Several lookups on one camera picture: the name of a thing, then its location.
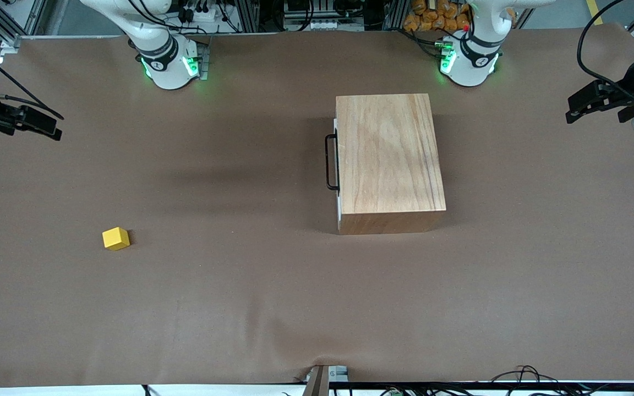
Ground white power strip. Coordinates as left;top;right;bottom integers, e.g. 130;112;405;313
177;3;220;24

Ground white-front drawer with black handle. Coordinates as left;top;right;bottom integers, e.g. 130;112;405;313
325;117;341;232

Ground light wooden drawer cabinet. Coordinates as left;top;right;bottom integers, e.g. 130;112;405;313
335;93;447;235

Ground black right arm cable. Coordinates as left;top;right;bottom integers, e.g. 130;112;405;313
0;42;65;120

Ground yellow cube block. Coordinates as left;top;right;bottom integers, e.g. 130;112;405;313
102;227;130;252

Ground tangled black cables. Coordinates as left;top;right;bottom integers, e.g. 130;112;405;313
488;365;576;387

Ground pile of orange lumpy items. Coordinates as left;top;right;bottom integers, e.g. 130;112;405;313
403;0;472;32

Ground metal table edge bracket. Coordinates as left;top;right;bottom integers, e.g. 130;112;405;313
303;365;349;396

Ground aluminium frame post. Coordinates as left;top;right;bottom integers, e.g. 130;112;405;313
383;0;406;31
237;0;260;32

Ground brown table cover sheet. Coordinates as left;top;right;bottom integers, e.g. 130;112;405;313
0;25;634;388

